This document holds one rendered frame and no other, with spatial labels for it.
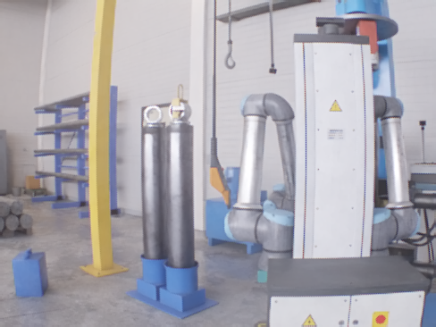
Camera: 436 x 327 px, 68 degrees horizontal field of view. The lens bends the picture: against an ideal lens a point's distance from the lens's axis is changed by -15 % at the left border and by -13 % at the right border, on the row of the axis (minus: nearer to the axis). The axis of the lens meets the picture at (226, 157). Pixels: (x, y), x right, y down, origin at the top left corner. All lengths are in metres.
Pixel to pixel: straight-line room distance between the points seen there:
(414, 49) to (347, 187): 3.19
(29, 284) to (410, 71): 4.54
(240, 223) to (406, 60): 3.31
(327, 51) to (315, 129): 0.34
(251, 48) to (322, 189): 4.22
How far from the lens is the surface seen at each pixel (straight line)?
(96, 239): 3.99
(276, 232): 1.70
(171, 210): 2.87
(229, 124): 5.68
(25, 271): 3.42
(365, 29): 2.40
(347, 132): 1.59
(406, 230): 1.90
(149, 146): 3.06
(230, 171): 4.93
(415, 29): 4.65
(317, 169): 1.57
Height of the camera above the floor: 1.27
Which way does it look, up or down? 1 degrees down
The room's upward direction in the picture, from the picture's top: straight up
